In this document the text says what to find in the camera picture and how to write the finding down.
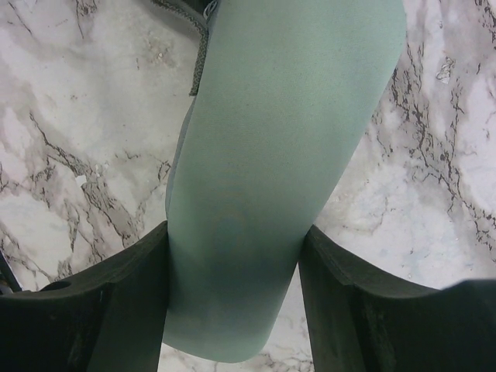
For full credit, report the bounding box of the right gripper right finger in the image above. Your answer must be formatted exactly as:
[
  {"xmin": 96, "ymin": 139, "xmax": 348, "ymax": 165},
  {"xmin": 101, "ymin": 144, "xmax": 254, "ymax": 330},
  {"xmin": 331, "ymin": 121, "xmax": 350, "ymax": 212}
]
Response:
[{"xmin": 298, "ymin": 227, "xmax": 495, "ymax": 371}]

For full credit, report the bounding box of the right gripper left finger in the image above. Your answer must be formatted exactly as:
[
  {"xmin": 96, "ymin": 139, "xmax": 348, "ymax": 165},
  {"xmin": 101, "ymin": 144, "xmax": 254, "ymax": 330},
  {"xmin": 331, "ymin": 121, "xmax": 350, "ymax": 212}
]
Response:
[{"xmin": 1, "ymin": 222, "xmax": 169, "ymax": 371}]

